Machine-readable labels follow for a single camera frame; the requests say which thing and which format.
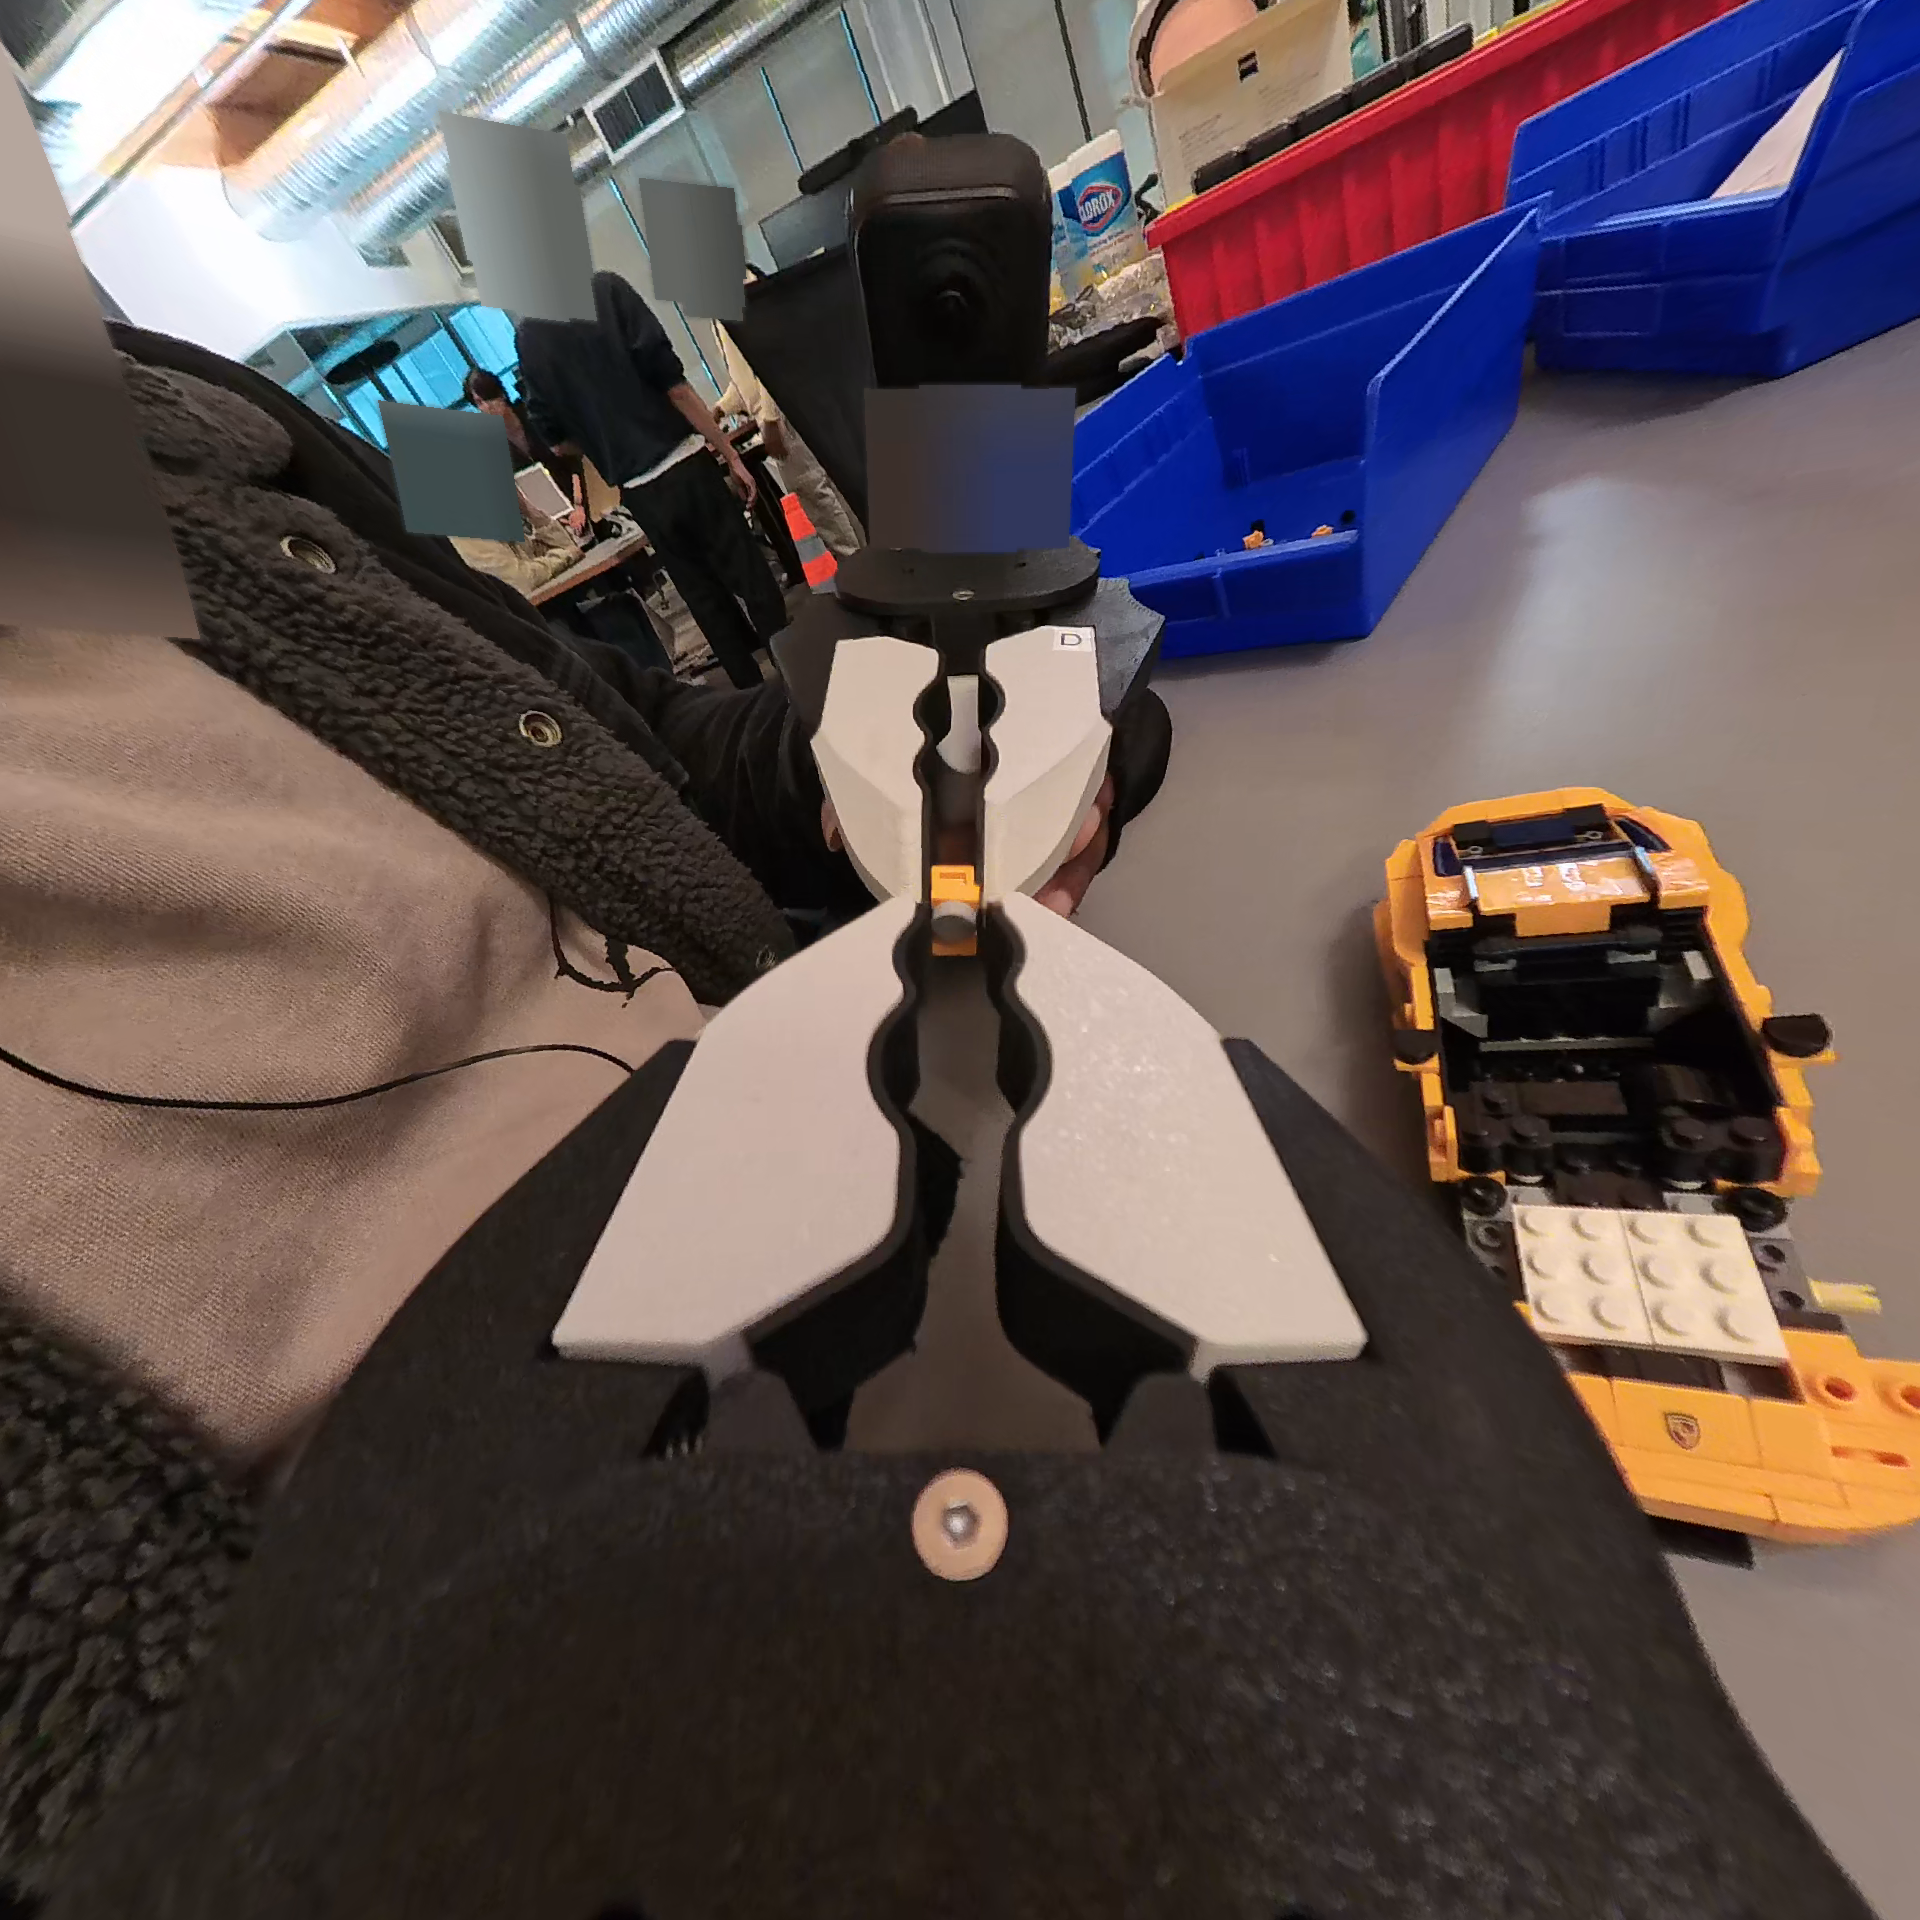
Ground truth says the orange lego car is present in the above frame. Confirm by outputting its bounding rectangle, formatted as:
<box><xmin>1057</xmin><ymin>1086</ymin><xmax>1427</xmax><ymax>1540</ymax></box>
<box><xmin>1367</xmin><ymin>787</ymin><xmax>1920</xmax><ymax>1550</ymax></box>

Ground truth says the red plastic bin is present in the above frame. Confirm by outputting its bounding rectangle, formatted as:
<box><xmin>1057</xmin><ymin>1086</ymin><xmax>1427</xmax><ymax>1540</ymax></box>
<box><xmin>1144</xmin><ymin>0</ymin><xmax>1757</xmax><ymax>345</ymax></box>

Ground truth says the white paper in bin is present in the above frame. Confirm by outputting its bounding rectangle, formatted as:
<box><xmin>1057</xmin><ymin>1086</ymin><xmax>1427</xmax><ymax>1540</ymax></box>
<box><xmin>1706</xmin><ymin>49</ymin><xmax>1849</xmax><ymax>203</ymax></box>

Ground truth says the white wipes canister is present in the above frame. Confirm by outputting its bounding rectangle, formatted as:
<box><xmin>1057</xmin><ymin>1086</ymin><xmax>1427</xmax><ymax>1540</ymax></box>
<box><xmin>1046</xmin><ymin>126</ymin><xmax>1175</xmax><ymax>311</ymax></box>

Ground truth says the orange traffic cone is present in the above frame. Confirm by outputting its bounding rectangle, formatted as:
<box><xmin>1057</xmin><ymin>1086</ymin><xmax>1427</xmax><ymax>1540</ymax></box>
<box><xmin>775</xmin><ymin>491</ymin><xmax>845</xmax><ymax>598</ymax></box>

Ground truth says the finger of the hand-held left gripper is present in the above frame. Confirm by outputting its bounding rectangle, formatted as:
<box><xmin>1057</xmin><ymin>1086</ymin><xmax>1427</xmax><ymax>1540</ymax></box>
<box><xmin>806</xmin><ymin>633</ymin><xmax>950</xmax><ymax>907</ymax></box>
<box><xmin>973</xmin><ymin>619</ymin><xmax>1118</xmax><ymax>902</ymax></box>

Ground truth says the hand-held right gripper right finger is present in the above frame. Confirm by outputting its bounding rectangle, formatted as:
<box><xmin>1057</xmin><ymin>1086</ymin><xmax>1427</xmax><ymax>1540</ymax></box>
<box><xmin>981</xmin><ymin>895</ymin><xmax>1370</xmax><ymax>1387</ymax></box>

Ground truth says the silver ventilation duct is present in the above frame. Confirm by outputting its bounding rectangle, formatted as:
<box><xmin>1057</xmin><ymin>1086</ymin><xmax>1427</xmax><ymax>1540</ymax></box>
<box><xmin>222</xmin><ymin>0</ymin><xmax>1059</xmax><ymax>260</ymax></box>

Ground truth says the person's left hand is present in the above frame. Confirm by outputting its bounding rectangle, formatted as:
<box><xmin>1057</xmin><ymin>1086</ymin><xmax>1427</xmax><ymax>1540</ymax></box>
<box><xmin>1038</xmin><ymin>751</ymin><xmax>1123</xmax><ymax>923</ymax></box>

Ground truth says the cardboard box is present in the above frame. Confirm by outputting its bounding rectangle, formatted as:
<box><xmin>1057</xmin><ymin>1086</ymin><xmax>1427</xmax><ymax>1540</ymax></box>
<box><xmin>1121</xmin><ymin>0</ymin><xmax>1355</xmax><ymax>200</ymax></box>

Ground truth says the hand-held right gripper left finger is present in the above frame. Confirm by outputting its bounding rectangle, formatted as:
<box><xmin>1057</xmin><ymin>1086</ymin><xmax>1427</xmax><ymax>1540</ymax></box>
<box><xmin>547</xmin><ymin>896</ymin><xmax>935</xmax><ymax>1381</ymax></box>

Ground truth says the black drawstring cord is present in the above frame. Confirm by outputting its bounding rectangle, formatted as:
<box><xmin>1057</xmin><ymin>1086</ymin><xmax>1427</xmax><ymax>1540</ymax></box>
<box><xmin>0</xmin><ymin>1038</ymin><xmax>642</xmax><ymax>1116</ymax></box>

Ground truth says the beige hoodie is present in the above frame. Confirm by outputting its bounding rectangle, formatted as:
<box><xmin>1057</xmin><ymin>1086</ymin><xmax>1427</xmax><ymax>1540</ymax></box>
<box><xmin>0</xmin><ymin>619</ymin><xmax>726</xmax><ymax>1507</ymax></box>

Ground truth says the person's left forearm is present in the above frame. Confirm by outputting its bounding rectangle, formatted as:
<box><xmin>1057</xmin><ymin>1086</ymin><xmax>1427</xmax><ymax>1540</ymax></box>
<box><xmin>636</xmin><ymin>660</ymin><xmax>880</xmax><ymax>921</ymax></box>

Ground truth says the large blue plastic bin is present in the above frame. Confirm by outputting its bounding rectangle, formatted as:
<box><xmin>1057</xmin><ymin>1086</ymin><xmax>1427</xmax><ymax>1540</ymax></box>
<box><xmin>1504</xmin><ymin>0</ymin><xmax>1920</xmax><ymax>380</ymax></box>

